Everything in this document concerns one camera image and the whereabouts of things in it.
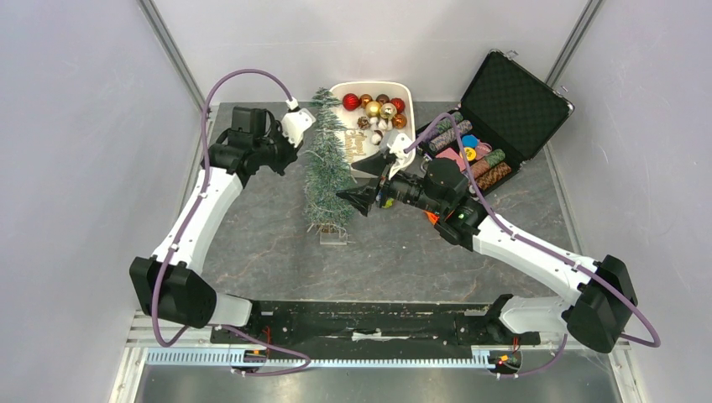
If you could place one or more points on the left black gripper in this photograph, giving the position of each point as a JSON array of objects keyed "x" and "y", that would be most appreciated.
[{"x": 290, "y": 155}]

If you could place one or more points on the dark red bauble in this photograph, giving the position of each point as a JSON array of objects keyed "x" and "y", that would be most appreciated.
[{"x": 399, "y": 104}]

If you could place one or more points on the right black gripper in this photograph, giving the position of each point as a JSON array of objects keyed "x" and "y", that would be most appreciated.
[{"x": 381, "y": 185}]

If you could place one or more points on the gold merry christmas sign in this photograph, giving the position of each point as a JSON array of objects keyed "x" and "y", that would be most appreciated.
[{"x": 353, "y": 142}]

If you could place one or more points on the clear battery box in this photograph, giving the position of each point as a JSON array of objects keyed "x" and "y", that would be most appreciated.
[{"x": 338, "y": 238}]

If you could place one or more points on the orange shiny bauble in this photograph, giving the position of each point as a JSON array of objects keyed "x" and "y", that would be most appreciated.
[{"x": 399, "y": 121}]

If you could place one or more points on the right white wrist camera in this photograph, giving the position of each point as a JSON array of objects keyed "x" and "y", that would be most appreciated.
[{"x": 404, "y": 151}]

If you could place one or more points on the orange semicircle plastic piece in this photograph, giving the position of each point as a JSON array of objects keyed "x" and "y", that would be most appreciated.
[{"x": 433, "y": 217}]

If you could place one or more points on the red glitter bauble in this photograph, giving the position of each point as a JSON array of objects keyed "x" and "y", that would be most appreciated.
[{"x": 351, "y": 102}]

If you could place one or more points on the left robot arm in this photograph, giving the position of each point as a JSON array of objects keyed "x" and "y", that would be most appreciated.
[{"x": 168, "y": 284}]

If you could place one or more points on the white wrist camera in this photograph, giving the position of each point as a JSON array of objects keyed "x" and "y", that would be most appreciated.
[
  {"x": 295, "y": 124},
  {"x": 404, "y": 151}
]

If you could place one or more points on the black poker chip case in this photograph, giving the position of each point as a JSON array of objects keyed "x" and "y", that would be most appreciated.
[{"x": 512, "y": 110}]

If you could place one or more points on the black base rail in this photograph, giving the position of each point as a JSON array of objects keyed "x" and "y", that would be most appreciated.
[{"x": 382, "y": 330}]

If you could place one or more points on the frosted pine cone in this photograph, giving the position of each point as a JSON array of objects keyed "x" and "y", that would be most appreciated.
[{"x": 363, "y": 123}]

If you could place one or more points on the white plastic tray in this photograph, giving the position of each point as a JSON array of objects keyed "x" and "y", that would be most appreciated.
[{"x": 349, "y": 119}]

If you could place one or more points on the white cotton boll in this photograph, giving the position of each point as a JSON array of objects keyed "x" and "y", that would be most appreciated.
[{"x": 377, "y": 137}]

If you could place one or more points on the small frosted christmas tree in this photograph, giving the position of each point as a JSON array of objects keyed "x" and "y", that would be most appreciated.
[{"x": 326, "y": 169}]

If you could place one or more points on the silver gold bauble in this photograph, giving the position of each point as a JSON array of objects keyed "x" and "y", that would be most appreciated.
[{"x": 387, "y": 111}]

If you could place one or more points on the gold shiny bauble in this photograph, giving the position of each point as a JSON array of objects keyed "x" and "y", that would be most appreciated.
[{"x": 372, "y": 109}]

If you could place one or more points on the yellow dealer chip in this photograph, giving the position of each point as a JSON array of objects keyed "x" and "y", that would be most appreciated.
[{"x": 469, "y": 154}]

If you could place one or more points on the copper shiny bauble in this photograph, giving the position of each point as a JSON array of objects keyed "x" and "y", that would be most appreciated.
[{"x": 365, "y": 99}]

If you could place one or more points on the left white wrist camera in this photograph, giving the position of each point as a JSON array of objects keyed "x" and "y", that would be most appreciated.
[{"x": 295, "y": 124}]

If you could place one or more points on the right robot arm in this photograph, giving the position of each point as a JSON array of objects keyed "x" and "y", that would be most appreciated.
[{"x": 594, "y": 299}]

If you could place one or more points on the brown matte bauble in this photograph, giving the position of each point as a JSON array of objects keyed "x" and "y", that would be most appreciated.
[{"x": 382, "y": 99}]

